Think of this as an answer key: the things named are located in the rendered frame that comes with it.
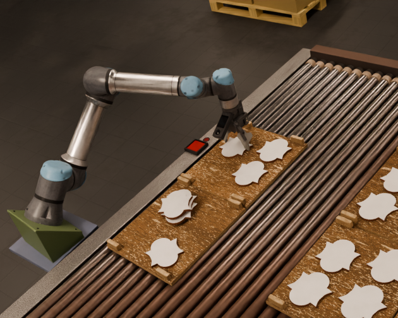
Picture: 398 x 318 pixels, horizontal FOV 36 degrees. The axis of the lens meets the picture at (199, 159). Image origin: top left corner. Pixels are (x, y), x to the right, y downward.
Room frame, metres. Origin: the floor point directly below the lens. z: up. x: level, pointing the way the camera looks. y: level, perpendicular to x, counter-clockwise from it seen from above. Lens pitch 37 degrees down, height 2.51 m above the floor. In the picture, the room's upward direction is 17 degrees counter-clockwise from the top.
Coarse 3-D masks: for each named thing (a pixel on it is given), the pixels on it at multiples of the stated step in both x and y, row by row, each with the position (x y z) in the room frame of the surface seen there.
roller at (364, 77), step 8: (368, 72) 2.32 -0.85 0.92; (360, 80) 2.28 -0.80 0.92; (352, 88) 2.24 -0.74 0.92; (344, 96) 2.20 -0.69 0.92; (352, 96) 2.21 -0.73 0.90; (336, 104) 2.16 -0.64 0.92; (344, 104) 2.17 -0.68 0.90; (328, 112) 2.12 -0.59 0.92; (336, 112) 2.13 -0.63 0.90; (320, 120) 2.09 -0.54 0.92; (328, 120) 2.09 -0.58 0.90; (312, 128) 2.05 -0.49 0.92; (320, 128) 2.06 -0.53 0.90; (304, 136) 2.01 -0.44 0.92; (312, 136) 2.02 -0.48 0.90; (160, 280) 1.48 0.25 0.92; (152, 288) 1.45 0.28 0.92; (160, 288) 1.45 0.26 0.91; (144, 296) 1.43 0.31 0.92; (152, 296) 1.43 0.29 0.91; (136, 304) 1.40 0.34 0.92; (144, 304) 1.40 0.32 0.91; (128, 312) 1.38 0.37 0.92; (136, 312) 1.38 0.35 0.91
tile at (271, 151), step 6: (270, 144) 1.99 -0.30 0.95; (276, 144) 1.98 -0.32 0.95; (282, 144) 1.96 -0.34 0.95; (258, 150) 1.97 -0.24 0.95; (264, 150) 1.96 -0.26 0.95; (270, 150) 1.95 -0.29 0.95; (276, 150) 1.94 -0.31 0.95; (282, 150) 1.93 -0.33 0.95; (288, 150) 1.92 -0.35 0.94; (264, 156) 1.93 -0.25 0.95; (270, 156) 1.91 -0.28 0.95; (276, 156) 1.90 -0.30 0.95; (282, 156) 1.89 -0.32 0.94; (264, 162) 1.90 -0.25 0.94; (270, 162) 1.89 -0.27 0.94
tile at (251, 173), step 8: (240, 168) 1.90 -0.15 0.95; (248, 168) 1.88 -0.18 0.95; (256, 168) 1.87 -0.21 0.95; (264, 168) 1.86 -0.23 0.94; (232, 176) 1.88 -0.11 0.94; (240, 176) 1.85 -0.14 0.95; (248, 176) 1.84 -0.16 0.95; (256, 176) 1.82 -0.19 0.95; (240, 184) 1.81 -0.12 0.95; (248, 184) 1.80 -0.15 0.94
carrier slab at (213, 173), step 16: (256, 128) 2.14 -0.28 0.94; (256, 144) 2.03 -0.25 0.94; (288, 144) 1.97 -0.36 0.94; (304, 144) 1.94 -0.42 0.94; (208, 160) 2.02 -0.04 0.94; (224, 160) 1.99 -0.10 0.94; (240, 160) 1.96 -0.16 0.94; (256, 160) 1.93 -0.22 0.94; (288, 160) 1.87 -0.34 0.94; (192, 176) 1.95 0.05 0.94; (208, 176) 1.92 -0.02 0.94; (224, 176) 1.89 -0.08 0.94; (272, 176) 1.81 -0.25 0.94; (224, 192) 1.80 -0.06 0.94; (240, 192) 1.77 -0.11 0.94; (256, 192) 1.75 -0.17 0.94
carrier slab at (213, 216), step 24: (168, 192) 1.90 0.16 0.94; (192, 192) 1.86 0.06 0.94; (144, 216) 1.80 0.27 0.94; (192, 216) 1.72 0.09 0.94; (216, 216) 1.68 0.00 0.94; (240, 216) 1.66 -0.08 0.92; (120, 240) 1.71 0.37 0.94; (144, 240) 1.67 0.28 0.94; (192, 240) 1.60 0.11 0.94; (216, 240) 1.58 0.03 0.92; (144, 264) 1.55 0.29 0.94; (192, 264) 1.50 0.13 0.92
